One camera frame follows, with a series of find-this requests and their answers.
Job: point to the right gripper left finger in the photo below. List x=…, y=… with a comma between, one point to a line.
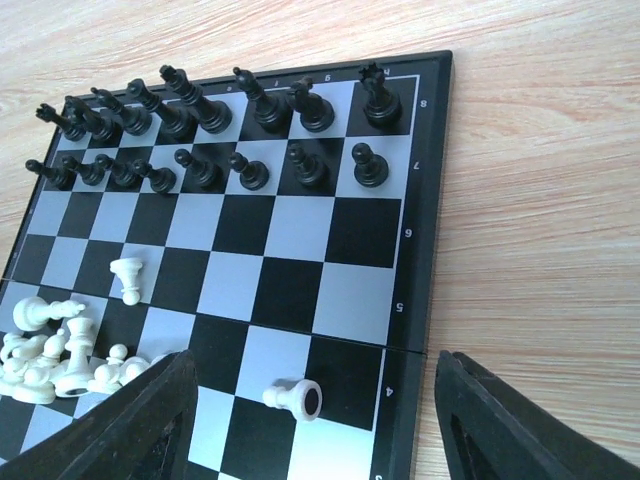
x=143, y=431

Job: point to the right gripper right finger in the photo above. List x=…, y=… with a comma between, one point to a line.
x=491, y=431

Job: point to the white rook piece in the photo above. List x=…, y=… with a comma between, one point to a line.
x=303, y=400

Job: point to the pile of white pieces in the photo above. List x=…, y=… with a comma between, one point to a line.
x=31, y=366

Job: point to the folding magnetic chess board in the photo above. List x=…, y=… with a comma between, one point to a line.
x=265, y=287

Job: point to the standing white queen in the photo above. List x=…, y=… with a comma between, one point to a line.
x=74, y=381

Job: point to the lone fallen white pawn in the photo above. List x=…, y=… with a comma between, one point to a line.
x=127, y=271

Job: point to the black pawn d7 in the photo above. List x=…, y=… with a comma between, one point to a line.
x=162, y=180

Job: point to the black pawn c7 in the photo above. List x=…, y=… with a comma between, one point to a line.
x=121, y=174

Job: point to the black pawn b7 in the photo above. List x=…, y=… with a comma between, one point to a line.
x=91, y=174

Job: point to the black pawn e7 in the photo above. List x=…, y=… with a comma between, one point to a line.
x=198, y=174

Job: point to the black pawn a7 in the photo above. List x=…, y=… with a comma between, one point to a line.
x=59, y=177

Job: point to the black pawn f7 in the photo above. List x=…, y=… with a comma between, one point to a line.
x=254, y=175

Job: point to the black pawn h7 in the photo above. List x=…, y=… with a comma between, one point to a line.
x=371, y=169

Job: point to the black knight b8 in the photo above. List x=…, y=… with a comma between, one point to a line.
x=80, y=114

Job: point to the black queen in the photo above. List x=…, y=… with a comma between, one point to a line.
x=177, y=123

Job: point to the black bishop c8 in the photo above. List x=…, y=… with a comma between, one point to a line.
x=135, y=120

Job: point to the black pawn g7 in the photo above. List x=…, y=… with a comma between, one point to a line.
x=310, y=170

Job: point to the black king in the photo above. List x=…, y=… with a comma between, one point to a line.
x=214, y=116

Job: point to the black rook a8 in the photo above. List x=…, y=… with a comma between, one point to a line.
x=70, y=131

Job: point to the black bishop f8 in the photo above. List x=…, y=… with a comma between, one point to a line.
x=271, y=111

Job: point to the black knight g8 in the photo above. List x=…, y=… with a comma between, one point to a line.
x=316, y=113

